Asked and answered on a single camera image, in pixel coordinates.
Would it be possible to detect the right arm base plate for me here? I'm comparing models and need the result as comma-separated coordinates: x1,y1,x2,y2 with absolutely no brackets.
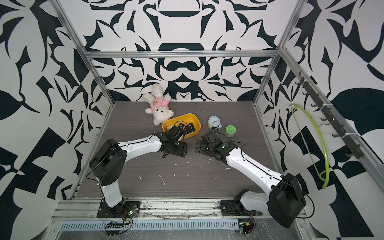
219,200,267,217

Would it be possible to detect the white cable duct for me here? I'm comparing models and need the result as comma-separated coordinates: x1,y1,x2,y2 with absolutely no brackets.
60,219,240,231

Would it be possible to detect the yellow plastic storage box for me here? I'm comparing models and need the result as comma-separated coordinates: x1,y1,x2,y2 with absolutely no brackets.
162,113,202,139

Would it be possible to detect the black wall hook rack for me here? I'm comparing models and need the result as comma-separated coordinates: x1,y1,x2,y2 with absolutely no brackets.
296,72,365,159

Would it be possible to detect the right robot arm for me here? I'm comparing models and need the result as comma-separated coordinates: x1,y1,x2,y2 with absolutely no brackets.
195,130,306,228

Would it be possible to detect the green lidded small jar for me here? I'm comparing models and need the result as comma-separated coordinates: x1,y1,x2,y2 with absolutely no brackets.
225,125,237,138

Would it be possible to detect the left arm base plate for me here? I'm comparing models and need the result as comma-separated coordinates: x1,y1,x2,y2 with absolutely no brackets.
97,199,141,219

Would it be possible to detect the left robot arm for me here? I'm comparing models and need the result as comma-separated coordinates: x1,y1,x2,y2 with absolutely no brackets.
89,126,188,209

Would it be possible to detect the small blue alarm clock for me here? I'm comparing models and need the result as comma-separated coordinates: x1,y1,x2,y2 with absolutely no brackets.
208,116,222,130

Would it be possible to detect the white plush bunny pink shirt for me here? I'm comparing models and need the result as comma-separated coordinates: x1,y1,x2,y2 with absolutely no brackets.
142,84,175,126

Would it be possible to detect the green clothes hanger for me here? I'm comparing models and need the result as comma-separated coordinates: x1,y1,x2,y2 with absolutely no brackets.
289,104,330,189

